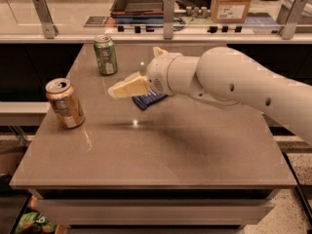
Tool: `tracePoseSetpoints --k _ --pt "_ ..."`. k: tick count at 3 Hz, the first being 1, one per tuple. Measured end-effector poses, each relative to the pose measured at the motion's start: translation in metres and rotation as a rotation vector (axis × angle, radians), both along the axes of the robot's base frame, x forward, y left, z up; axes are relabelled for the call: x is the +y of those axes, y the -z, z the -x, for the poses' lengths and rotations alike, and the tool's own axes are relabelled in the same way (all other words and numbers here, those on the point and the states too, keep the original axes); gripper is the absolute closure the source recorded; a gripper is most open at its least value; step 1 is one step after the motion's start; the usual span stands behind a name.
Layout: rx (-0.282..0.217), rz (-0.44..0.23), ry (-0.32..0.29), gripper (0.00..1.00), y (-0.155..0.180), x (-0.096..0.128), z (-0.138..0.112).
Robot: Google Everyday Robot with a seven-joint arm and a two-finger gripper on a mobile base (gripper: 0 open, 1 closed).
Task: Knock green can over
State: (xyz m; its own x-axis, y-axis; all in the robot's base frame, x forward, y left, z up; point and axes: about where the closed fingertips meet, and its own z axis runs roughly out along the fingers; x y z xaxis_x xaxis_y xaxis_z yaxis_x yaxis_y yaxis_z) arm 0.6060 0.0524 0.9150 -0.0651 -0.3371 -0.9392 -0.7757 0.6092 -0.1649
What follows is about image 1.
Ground blue snack bar wrapper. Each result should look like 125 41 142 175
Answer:
132 91 167 110

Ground orange soda can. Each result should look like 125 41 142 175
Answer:
46 78 85 129

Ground table drawer front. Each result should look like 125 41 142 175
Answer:
35 200 274 226

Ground metal glass bracket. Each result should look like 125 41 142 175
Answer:
32 0 59 39
163 0 175 39
280 0 308 40

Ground cardboard box with label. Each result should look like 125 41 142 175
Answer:
210 0 252 23

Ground left metal glass bracket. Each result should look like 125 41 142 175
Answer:
32 0 59 39

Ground middle metal glass bracket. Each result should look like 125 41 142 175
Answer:
163 0 175 39

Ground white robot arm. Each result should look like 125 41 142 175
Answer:
108 47 312 144

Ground green snack bag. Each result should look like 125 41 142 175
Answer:
14 212 57 234

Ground green soda can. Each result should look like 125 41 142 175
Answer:
94 35 118 75

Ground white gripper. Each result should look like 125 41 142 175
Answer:
108 47 181 98

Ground right metal glass bracket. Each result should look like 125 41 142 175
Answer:
280 0 308 40

